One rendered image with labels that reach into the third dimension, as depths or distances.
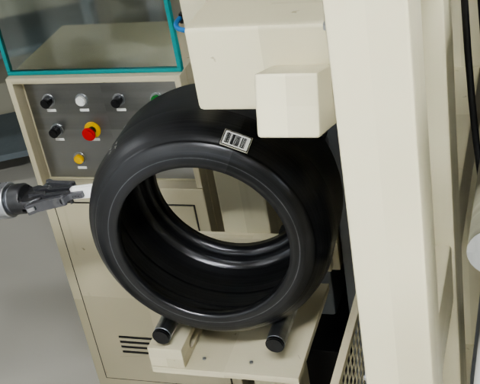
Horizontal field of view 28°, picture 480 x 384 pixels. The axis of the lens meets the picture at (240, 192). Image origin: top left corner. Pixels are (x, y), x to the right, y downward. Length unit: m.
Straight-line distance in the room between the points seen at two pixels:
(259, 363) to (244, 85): 0.94
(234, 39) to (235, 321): 0.86
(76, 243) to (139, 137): 1.14
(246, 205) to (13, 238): 2.30
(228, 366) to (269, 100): 1.03
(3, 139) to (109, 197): 3.05
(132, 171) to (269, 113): 0.66
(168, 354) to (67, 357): 1.49
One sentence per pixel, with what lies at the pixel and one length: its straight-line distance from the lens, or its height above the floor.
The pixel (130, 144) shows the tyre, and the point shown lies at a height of 1.41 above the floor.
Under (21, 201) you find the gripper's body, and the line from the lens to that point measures 2.33.
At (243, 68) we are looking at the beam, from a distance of 1.53.
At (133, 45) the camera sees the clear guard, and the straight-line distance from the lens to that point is 2.69.
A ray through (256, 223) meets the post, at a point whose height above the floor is 0.98.
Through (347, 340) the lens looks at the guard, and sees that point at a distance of 2.04.
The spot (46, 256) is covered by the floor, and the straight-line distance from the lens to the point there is 4.39.
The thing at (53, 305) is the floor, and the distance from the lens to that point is 4.07.
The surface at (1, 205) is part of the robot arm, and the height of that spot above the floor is 1.21.
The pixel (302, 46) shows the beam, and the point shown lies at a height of 1.75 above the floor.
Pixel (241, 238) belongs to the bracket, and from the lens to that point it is 2.48.
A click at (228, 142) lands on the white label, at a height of 1.42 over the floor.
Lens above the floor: 2.33
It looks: 31 degrees down
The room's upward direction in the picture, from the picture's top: 10 degrees counter-clockwise
